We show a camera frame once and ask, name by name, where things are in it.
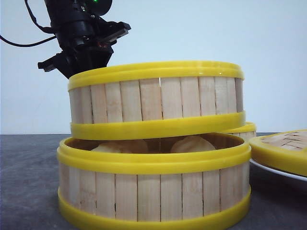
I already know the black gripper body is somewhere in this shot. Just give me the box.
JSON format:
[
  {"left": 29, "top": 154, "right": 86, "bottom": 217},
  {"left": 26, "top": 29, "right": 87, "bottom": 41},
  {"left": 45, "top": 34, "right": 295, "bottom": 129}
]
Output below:
[{"left": 55, "top": 20, "right": 113, "bottom": 78}]

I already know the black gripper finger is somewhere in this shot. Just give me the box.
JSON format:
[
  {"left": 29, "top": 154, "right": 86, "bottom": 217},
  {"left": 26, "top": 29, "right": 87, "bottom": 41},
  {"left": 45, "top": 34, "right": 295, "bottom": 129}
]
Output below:
[
  {"left": 37, "top": 54, "right": 65, "bottom": 72},
  {"left": 100, "top": 22, "right": 131, "bottom": 45}
]

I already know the yellow rimmed steamer lid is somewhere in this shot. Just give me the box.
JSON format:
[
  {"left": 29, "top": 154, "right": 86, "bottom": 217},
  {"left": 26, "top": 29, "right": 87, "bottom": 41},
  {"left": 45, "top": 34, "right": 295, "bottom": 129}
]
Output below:
[{"left": 249, "top": 129, "right": 307, "bottom": 177}]

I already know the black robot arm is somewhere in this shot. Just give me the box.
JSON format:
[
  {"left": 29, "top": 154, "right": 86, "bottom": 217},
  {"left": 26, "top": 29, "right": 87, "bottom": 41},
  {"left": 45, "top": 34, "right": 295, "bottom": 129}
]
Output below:
[{"left": 38, "top": 0, "right": 130, "bottom": 78}]

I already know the white bun front left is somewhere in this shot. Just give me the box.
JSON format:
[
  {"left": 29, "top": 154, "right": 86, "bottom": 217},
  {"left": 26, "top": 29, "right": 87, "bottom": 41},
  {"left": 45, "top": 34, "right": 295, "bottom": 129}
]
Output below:
[{"left": 92, "top": 143, "right": 125, "bottom": 153}]

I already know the white bun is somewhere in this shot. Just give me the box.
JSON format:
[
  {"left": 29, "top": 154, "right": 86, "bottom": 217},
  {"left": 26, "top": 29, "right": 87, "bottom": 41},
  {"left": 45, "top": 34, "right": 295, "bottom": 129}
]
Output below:
[
  {"left": 171, "top": 136, "right": 215, "bottom": 153},
  {"left": 92, "top": 143, "right": 125, "bottom": 153},
  {"left": 114, "top": 139, "right": 149, "bottom": 153}
]

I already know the white bun front middle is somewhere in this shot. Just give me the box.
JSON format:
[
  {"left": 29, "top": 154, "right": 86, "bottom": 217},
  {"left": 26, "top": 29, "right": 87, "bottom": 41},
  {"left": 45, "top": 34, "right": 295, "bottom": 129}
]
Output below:
[{"left": 114, "top": 139, "right": 149, "bottom": 153}]

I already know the front bamboo steamer basket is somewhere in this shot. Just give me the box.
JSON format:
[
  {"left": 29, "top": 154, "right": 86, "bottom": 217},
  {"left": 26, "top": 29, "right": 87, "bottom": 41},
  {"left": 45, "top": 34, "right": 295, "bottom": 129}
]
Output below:
[{"left": 57, "top": 133, "right": 251, "bottom": 230}]

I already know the white bun front right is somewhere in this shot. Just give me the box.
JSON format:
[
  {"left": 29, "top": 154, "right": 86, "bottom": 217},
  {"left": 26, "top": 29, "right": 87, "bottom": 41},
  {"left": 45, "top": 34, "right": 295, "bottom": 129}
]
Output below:
[{"left": 171, "top": 136, "right": 215, "bottom": 153}]

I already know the white plate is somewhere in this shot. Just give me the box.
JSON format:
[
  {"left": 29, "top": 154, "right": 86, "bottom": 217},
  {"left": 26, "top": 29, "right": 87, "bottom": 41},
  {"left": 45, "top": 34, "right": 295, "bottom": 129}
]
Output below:
[{"left": 249, "top": 159, "right": 307, "bottom": 184}]

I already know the black cable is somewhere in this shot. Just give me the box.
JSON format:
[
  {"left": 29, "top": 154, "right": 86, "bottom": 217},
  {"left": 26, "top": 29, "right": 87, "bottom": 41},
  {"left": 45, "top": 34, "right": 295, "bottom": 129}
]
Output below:
[{"left": 0, "top": 0, "right": 57, "bottom": 48}]

